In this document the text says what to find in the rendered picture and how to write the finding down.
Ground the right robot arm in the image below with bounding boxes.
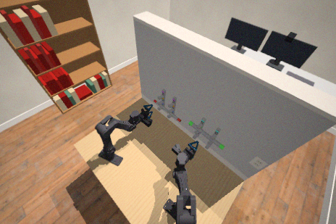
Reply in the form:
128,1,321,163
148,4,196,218
164,144,197,224

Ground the grey metal bar with green ends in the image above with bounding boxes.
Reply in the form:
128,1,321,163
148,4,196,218
189,121,224,150

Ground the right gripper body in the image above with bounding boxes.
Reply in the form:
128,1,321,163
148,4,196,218
185,146,196,163

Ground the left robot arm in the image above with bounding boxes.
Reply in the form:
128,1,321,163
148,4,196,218
95,110,153,166

